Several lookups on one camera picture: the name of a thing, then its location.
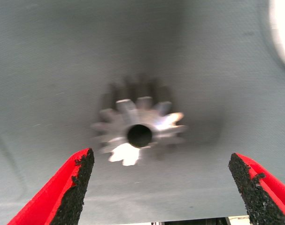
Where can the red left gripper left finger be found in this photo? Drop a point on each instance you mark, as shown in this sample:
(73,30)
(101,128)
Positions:
(53,194)

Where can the round metal carrier plate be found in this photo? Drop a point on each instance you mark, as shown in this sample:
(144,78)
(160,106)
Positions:
(283,30)

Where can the dark grey table cloth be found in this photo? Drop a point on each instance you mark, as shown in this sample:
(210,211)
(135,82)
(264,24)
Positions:
(62,58)

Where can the small steel planetary gear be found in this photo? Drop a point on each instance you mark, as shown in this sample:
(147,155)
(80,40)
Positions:
(114,122)

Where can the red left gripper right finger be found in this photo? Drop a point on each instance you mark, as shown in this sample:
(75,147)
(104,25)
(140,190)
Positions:
(266,197)

